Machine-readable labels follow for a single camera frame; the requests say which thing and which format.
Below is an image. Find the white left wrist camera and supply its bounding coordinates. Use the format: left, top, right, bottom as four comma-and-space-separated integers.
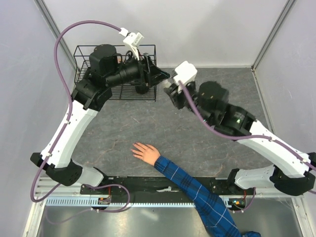
119, 28, 144, 61

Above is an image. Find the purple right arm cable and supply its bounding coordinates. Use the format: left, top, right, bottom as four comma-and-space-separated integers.
178, 81, 316, 195

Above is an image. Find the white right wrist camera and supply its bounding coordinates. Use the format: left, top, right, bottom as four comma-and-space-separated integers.
172, 61, 198, 85

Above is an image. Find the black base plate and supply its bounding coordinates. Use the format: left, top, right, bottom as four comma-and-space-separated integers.
80, 176, 253, 202

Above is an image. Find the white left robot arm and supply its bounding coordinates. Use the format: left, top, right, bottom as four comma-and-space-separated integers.
30, 44, 170, 194

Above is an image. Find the black mug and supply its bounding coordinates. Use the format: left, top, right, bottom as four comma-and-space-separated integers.
131, 83, 150, 94

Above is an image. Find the person's hand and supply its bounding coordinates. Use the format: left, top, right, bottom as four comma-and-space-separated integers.
131, 142, 160, 166

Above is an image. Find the blue plaid sleeve forearm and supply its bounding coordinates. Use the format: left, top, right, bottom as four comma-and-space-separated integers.
154, 156, 260, 237

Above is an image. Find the grey cable duct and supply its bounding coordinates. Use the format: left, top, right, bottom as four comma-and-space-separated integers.
45, 197, 195, 207

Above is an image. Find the clear nail polish bottle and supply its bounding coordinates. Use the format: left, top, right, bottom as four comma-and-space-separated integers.
161, 79, 173, 88

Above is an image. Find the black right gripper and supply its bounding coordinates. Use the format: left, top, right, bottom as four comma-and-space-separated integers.
164, 79, 214, 125

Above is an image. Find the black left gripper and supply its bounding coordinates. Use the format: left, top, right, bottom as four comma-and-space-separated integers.
106, 48, 170, 88

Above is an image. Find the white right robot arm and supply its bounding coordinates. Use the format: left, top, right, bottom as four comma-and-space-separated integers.
163, 80, 316, 196

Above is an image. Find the black wire rack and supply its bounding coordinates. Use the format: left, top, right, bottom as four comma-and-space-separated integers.
73, 44, 157, 101

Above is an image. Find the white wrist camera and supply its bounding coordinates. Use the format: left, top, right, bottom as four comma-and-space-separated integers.
172, 61, 198, 85
119, 28, 144, 61

